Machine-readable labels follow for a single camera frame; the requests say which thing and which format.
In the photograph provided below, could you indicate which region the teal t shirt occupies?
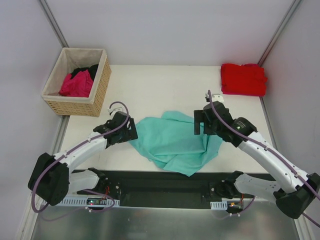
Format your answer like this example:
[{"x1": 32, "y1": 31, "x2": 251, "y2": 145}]
[{"x1": 129, "y1": 111, "x2": 223, "y2": 177}]

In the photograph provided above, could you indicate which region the red t shirt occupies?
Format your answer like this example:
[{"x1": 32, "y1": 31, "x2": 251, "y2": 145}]
[{"x1": 220, "y1": 63, "x2": 268, "y2": 97}]

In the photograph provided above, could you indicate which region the wicker laundry basket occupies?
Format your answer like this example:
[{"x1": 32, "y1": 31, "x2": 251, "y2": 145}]
[{"x1": 41, "y1": 47, "x2": 112, "y2": 117}]

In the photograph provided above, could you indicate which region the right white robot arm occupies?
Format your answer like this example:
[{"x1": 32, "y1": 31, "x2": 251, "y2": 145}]
[{"x1": 193, "y1": 101, "x2": 320, "y2": 219}]

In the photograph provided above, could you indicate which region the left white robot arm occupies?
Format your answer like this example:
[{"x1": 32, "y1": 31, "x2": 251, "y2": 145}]
[{"x1": 27, "y1": 111, "x2": 138, "y2": 206}]

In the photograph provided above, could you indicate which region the pink t shirt in basket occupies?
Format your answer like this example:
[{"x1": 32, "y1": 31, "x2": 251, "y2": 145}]
[{"x1": 59, "y1": 70, "x2": 94, "y2": 98}]

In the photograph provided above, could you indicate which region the black t shirt in basket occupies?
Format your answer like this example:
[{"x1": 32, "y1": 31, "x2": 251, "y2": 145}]
[{"x1": 71, "y1": 64, "x2": 99, "y2": 81}]

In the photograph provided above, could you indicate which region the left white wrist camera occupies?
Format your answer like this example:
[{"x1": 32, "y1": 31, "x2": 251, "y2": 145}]
[{"x1": 107, "y1": 106, "x2": 125, "y2": 116}]

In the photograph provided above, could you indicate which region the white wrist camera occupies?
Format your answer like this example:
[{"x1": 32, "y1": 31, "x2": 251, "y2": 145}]
[
  {"x1": 107, "y1": 106, "x2": 125, "y2": 116},
  {"x1": 205, "y1": 93, "x2": 224, "y2": 103}
]

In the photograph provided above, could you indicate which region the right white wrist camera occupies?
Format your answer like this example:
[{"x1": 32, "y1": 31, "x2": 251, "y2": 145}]
[{"x1": 205, "y1": 93, "x2": 224, "y2": 103}]

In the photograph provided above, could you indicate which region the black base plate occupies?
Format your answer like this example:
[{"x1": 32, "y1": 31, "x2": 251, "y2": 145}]
[{"x1": 96, "y1": 170, "x2": 230, "y2": 209}]

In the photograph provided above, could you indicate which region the right grey cable duct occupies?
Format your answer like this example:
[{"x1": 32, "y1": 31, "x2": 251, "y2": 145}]
[{"x1": 210, "y1": 200, "x2": 228, "y2": 211}]

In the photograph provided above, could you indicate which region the grey cable duct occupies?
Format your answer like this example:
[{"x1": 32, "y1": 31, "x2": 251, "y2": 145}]
[
  {"x1": 210, "y1": 200, "x2": 228, "y2": 211},
  {"x1": 57, "y1": 196, "x2": 120, "y2": 208}
]

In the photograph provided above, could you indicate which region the left grey cable duct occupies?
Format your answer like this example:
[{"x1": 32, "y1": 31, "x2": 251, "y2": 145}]
[{"x1": 57, "y1": 196, "x2": 120, "y2": 208}]

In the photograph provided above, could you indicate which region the left aluminium frame post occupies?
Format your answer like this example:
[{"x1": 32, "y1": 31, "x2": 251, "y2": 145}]
[{"x1": 38, "y1": 0, "x2": 70, "y2": 48}]

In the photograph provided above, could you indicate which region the aluminium frame post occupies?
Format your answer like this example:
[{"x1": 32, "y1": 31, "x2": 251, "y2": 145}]
[
  {"x1": 38, "y1": 0, "x2": 70, "y2": 48},
  {"x1": 257, "y1": 0, "x2": 304, "y2": 67}
]

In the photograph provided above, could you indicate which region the right aluminium frame post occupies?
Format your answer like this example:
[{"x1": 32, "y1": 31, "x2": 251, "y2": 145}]
[{"x1": 257, "y1": 0, "x2": 304, "y2": 67}]

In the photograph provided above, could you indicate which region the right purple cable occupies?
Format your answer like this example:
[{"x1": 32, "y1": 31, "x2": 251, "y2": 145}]
[{"x1": 207, "y1": 89, "x2": 320, "y2": 226}]

